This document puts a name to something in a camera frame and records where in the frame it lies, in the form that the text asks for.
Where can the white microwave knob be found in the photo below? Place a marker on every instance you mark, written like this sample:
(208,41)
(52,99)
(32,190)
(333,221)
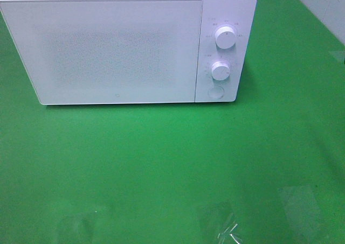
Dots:
(220,70)
(225,37)

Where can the clear tape piece on table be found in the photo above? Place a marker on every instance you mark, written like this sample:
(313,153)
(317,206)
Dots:
(229,235)

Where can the round microwave door button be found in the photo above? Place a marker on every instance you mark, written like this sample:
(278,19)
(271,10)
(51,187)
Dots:
(217,92)

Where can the white microwave door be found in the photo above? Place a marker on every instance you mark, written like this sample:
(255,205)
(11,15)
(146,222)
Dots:
(99,52)

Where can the white microwave oven body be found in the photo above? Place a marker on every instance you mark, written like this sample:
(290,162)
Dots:
(238,14)

